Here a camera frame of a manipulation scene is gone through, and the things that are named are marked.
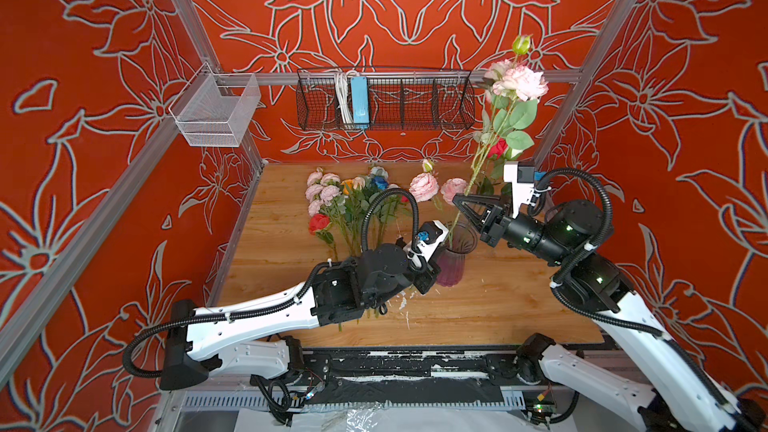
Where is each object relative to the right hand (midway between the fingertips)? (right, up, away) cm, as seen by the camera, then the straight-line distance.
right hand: (453, 201), depth 52 cm
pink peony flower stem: (-3, +3, +15) cm, 15 cm away
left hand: (0, -9, +7) cm, 11 cm away
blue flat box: (-19, +29, +37) cm, 51 cm away
